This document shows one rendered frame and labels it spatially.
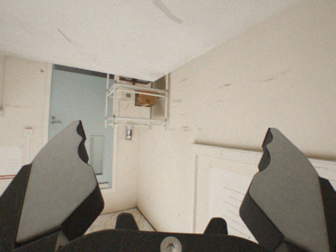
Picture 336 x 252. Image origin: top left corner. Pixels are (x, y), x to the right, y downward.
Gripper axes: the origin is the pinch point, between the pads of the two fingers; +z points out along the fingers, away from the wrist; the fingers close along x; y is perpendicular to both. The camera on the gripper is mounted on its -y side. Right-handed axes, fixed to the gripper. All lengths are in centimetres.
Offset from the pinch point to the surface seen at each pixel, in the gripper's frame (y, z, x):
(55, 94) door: 76, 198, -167
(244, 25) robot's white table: -6.7, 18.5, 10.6
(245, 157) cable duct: 66, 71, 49
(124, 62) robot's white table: 1.9, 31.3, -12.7
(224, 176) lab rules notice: 92, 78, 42
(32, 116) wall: 98, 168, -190
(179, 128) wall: 91, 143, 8
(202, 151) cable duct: 87, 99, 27
